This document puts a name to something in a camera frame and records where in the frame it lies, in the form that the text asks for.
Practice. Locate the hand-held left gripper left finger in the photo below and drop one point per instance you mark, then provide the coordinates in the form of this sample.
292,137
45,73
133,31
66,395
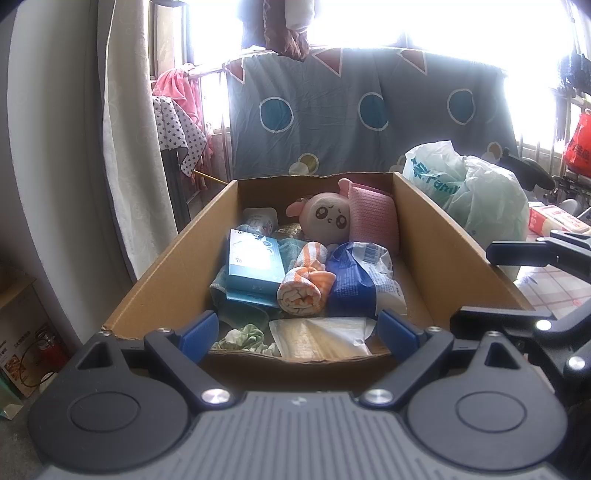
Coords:
198,334

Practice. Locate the pink checkered tablecloth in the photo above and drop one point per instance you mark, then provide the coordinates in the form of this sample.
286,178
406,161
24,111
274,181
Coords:
554,290

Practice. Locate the cardboard box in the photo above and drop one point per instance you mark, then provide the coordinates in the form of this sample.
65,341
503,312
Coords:
443,258

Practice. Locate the blue printed blanket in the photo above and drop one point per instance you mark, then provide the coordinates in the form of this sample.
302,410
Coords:
323,120

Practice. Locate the orange striped towel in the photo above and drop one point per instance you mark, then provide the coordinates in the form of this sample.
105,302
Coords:
304,286

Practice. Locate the black chair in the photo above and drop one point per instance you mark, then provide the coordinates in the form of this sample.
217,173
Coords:
526,168

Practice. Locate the white star-print cloth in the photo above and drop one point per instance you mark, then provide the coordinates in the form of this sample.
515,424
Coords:
178,134

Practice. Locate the red can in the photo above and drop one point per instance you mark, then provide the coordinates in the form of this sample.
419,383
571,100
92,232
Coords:
53,348

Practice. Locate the green box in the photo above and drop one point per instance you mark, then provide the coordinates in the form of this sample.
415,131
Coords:
9,397

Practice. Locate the blue white wet wipe packet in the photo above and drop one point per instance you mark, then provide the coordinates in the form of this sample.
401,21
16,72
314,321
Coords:
355,281

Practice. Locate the pink cloth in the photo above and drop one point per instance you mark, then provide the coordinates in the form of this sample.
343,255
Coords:
178,90

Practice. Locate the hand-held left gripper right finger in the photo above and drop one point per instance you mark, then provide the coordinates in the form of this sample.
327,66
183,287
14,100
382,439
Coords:
397,332

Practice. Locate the red white carton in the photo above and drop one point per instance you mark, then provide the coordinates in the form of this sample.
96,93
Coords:
556,221

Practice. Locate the pink plush toy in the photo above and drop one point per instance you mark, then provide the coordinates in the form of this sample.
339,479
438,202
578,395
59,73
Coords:
325,214

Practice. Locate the yellow stick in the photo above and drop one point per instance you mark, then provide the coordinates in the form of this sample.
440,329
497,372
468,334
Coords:
210,177

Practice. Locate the clear packet of beige sheets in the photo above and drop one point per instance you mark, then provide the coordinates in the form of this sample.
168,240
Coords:
323,337

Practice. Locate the light blue tissue box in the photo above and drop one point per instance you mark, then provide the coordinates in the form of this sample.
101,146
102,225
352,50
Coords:
254,263

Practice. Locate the printed cardboard carton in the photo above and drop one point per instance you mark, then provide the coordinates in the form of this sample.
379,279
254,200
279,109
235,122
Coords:
27,332

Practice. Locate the black slatted stand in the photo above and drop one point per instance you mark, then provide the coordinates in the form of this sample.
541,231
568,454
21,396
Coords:
178,194

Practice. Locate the white plastic bag teal print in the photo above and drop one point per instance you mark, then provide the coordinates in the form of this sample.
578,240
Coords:
431,173

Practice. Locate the green scrunchie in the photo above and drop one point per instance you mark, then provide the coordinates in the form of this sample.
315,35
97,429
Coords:
244,339

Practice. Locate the white printed packet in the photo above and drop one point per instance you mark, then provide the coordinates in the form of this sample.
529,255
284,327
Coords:
261,221

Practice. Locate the pink folded towel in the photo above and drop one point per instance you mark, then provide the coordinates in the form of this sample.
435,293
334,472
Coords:
374,219

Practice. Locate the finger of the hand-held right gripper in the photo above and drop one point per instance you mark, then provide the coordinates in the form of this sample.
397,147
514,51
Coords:
517,254
508,321

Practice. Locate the light green plastic bag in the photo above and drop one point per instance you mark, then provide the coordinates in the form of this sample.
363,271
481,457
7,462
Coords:
494,203

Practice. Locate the brown hanging garment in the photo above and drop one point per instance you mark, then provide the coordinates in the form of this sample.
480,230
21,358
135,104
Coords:
281,37

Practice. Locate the dark hanging garment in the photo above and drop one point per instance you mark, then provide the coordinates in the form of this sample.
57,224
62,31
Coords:
251,23

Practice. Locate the red plastic bag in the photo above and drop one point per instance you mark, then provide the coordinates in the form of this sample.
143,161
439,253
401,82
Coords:
579,147

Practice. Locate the white curtain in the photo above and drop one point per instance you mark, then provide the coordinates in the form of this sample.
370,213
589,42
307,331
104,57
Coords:
134,161

